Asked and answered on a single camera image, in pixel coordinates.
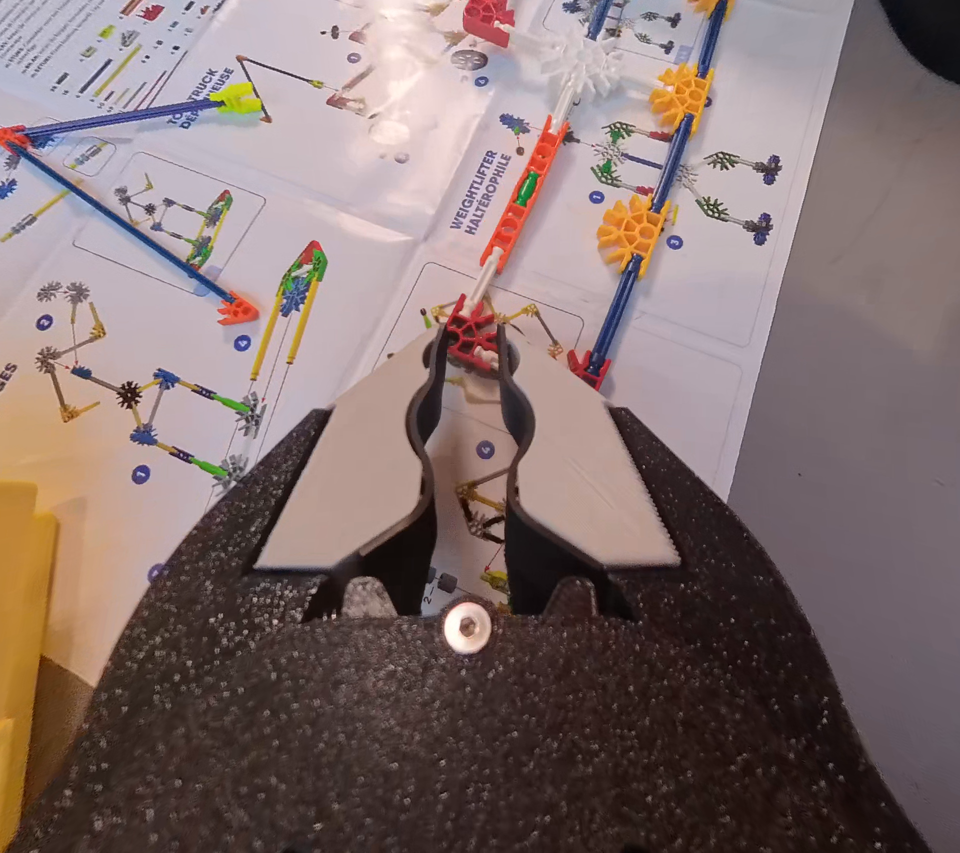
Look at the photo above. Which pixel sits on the blue plastic rod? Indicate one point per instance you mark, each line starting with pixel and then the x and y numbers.
pixel 128 223

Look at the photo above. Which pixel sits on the yellow-green clip connector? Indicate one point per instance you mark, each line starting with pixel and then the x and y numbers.
pixel 233 99

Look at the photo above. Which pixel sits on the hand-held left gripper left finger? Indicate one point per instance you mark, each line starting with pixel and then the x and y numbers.
pixel 338 493

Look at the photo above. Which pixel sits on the purple plastic rod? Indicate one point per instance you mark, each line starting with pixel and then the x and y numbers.
pixel 120 120

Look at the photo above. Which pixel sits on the white building instruction sheet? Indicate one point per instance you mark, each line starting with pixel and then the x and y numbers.
pixel 225 388

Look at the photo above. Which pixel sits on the colourful rod connector frame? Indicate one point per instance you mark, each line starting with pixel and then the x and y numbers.
pixel 630 226

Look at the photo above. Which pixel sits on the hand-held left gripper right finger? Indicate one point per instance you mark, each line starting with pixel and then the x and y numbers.
pixel 600 493

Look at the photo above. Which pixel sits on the small orange connector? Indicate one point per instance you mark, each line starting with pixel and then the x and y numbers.
pixel 237 309
pixel 12 138

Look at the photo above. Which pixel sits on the yellow plastic parts bin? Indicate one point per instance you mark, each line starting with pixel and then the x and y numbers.
pixel 23 628

